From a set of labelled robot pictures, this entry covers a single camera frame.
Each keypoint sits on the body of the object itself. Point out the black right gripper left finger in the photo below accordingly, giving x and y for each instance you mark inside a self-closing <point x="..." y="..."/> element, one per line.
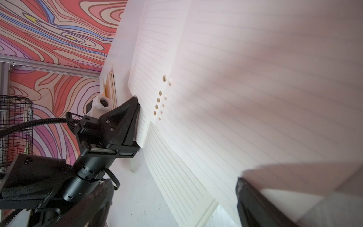
<point x="92" y="210"/>

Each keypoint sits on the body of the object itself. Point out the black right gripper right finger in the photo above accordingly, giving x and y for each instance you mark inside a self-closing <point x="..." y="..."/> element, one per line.
<point x="255" y="210"/>

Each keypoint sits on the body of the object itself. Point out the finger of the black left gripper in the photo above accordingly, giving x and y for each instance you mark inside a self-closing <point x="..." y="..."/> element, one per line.
<point x="132" y="116"/>
<point x="113" y="126"/>

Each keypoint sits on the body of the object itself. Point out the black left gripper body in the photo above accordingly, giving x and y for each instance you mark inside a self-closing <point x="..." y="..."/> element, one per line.
<point x="95" y="159"/>

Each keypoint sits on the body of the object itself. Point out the white lined notebook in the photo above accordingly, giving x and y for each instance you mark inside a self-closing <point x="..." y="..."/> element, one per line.
<point x="270" y="91"/>

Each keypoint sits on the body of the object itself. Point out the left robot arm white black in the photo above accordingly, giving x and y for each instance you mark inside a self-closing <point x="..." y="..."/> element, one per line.
<point x="36" y="183"/>

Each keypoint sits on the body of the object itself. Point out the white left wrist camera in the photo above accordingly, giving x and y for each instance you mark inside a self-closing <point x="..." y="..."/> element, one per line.
<point x="98" y="106"/>

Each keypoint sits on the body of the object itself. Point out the black wire basket left wall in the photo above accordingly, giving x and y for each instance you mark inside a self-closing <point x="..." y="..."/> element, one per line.
<point x="15" y="110"/>

